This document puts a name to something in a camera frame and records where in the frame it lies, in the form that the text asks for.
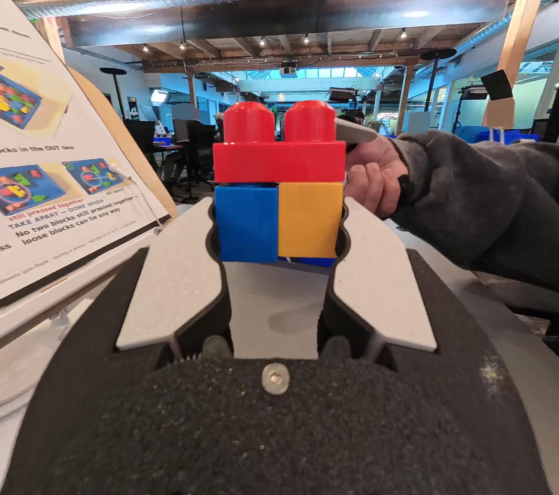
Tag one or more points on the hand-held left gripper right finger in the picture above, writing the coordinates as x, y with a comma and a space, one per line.
384, 285

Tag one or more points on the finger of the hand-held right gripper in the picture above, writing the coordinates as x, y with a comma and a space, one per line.
353, 132

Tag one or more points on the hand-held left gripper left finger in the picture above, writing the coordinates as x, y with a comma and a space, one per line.
174, 276

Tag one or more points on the red two-stud toy block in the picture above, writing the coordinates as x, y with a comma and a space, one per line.
279, 159

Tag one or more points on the blue single-stud toy block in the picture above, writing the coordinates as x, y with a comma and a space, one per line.
246, 222

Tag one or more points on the yellow single-stud toy block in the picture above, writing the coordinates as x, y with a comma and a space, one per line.
310, 218

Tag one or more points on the grey desk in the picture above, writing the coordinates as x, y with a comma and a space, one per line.
270, 307

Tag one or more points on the person's right hand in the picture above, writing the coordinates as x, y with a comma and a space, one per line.
375, 176

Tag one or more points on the ceiling projector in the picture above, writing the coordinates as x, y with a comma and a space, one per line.
289, 68

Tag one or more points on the black floor lamp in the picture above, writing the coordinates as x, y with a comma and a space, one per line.
112, 70
438, 54

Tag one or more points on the black office chair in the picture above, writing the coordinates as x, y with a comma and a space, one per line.
142, 137
198, 145

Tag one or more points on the white stand with wooden board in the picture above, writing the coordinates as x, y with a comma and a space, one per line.
131, 132

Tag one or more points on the black light panel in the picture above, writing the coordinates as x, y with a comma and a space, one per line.
497, 85

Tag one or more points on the white studio light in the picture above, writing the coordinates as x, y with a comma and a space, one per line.
158, 96

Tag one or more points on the printed instruction sheet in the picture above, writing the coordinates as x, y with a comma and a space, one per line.
65, 111

